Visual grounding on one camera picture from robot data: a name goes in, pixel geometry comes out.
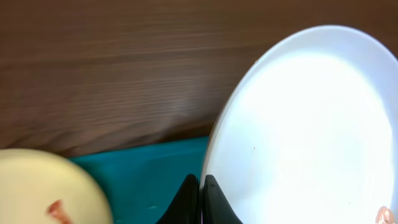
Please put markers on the teal plastic tray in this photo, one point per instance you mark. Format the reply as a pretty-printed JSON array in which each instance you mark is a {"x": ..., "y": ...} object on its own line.
[{"x": 141, "y": 182}]

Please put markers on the white plate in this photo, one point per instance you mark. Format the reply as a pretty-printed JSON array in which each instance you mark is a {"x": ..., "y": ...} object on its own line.
[{"x": 309, "y": 135}]

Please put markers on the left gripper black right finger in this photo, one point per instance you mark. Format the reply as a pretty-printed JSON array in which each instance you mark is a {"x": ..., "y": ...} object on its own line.
[{"x": 215, "y": 206}]

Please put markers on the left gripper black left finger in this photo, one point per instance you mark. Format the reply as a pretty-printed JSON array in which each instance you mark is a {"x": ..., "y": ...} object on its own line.
[{"x": 183, "y": 208}]

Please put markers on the pale yellow plate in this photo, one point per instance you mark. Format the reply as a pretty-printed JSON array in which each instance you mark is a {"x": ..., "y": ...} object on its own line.
[{"x": 40, "y": 187}]

